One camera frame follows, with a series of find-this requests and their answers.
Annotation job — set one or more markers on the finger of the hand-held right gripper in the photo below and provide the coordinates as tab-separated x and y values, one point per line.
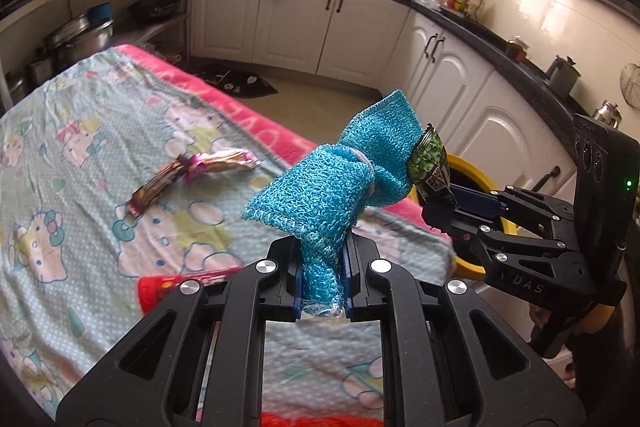
475	202
525	272

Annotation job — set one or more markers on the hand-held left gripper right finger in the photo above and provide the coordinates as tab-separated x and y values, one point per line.
360	292

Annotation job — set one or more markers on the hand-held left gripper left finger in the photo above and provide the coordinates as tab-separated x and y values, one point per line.
287	287

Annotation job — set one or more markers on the yellow rimmed trash can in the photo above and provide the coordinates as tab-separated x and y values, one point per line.
472	168

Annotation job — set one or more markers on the green snack wrapper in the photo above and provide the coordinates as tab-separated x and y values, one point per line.
427	157

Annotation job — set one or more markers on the blue knitted scrub cloth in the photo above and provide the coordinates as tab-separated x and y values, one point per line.
330	187

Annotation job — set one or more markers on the red snack packet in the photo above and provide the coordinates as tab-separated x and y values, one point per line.
160	289

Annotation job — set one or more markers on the red plastic bag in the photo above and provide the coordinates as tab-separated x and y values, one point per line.
310	421

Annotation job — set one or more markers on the brown foil snack wrapper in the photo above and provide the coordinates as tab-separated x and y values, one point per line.
160	182

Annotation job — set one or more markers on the person's right hand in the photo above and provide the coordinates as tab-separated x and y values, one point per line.
597	319

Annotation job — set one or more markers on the shiny steel jug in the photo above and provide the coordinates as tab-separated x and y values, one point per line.
607	114

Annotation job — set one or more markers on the grey electric kettle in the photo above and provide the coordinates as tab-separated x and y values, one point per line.
562	77

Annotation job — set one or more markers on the brown glass jar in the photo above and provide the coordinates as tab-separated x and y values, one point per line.
516	49

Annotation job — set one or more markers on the black kitchen countertop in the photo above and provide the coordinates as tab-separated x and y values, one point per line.
475	27

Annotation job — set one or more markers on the black floor mat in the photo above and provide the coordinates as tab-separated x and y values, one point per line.
240	82

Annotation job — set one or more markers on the cartoon printed blanket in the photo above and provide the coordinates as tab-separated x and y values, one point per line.
100	147

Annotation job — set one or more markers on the white kitchen cabinets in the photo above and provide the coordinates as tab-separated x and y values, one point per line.
300	22

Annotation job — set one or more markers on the black wok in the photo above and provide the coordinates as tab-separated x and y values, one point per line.
155	7

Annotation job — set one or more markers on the steel cooking pot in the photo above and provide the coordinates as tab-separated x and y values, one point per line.
80	42

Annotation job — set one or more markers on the blue round container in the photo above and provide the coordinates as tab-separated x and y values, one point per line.
100	13

